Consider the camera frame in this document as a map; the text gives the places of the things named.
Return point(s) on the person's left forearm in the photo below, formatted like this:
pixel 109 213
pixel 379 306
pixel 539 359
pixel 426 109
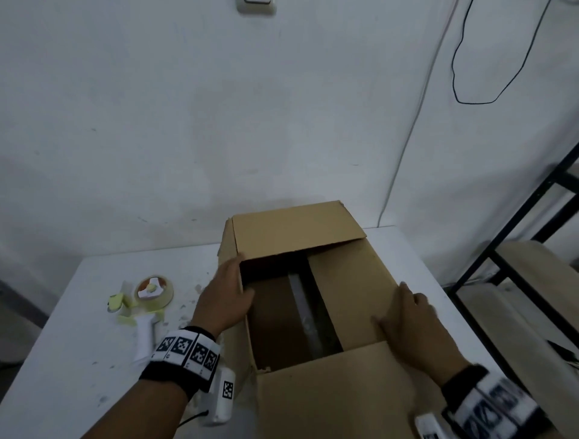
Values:
pixel 140 411

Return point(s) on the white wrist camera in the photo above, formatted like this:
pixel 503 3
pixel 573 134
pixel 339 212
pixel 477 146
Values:
pixel 432 429
pixel 221 398

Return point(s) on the yellow white tape dispenser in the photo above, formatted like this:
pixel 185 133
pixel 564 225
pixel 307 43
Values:
pixel 144 337

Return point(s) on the person's right hand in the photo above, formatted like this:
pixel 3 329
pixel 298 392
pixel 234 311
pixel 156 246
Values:
pixel 416 334

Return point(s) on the white wall switch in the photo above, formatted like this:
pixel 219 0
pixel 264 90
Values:
pixel 255 5

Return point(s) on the black metal shelf rack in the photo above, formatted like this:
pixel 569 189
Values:
pixel 520 226

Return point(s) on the beige shelf board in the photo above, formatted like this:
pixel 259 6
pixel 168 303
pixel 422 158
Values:
pixel 543 267
pixel 511 325

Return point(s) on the brown cardboard box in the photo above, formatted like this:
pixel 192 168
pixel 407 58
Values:
pixel 362 289

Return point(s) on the person's left hand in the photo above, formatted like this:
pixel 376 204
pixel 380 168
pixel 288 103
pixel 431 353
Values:
pixel 221 298

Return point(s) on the clear tape roll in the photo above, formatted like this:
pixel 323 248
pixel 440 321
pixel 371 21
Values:
pixel 168 296

